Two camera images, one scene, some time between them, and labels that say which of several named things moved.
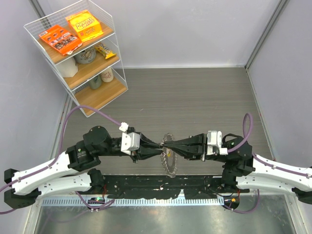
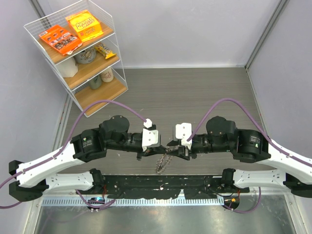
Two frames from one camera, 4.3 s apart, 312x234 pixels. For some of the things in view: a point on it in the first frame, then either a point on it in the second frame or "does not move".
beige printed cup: [107, 75] does not move
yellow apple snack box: [86, 24] does not move
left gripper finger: [148, 147] does not move
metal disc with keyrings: [169, 159] -> [163, 163]
